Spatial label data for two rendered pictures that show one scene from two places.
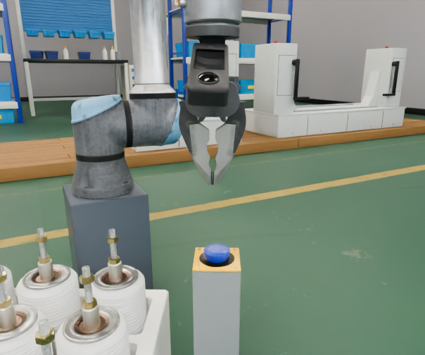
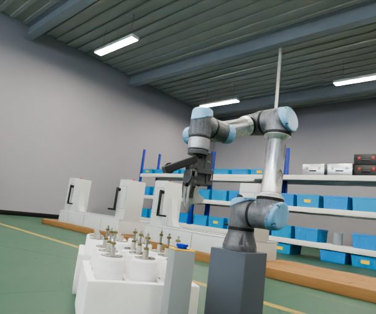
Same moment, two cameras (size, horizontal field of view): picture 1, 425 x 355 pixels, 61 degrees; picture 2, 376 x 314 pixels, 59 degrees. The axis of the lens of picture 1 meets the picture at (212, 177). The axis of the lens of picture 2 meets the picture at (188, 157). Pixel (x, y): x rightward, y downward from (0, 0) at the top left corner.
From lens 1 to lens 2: 106 cm
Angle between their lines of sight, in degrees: 74
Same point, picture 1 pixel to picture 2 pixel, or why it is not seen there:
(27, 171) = (310, 281)
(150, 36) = (266, 167)
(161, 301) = not seen: hidden behind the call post
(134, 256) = (232, 291)
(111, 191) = (230, 245)
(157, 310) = not seen: hidden behind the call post
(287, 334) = not seen: outside the picture
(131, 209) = (235, 259)
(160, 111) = (262, 205)
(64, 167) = (336, 286)
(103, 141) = (234, 218)
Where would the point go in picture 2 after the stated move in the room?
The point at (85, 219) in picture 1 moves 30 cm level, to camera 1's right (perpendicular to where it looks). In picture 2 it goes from (215, 256) to (253, 270)
